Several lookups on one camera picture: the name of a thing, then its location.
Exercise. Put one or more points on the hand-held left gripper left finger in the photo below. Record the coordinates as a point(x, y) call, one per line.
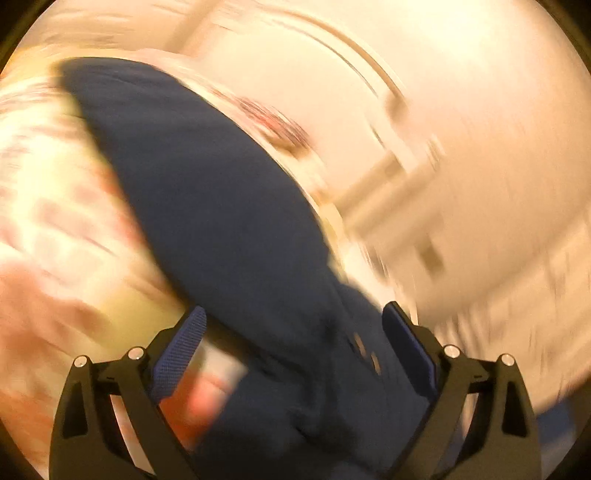
point(183, 347)

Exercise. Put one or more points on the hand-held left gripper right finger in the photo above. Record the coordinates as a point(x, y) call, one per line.
point(408, 344)

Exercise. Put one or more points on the dark blue garment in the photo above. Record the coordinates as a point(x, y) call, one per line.
point(207, 207)

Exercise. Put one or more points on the white bed headboard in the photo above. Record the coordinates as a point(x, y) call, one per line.
point(392, 184)

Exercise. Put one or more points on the floral bed sheet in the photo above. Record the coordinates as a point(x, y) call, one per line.
point(46, 207)

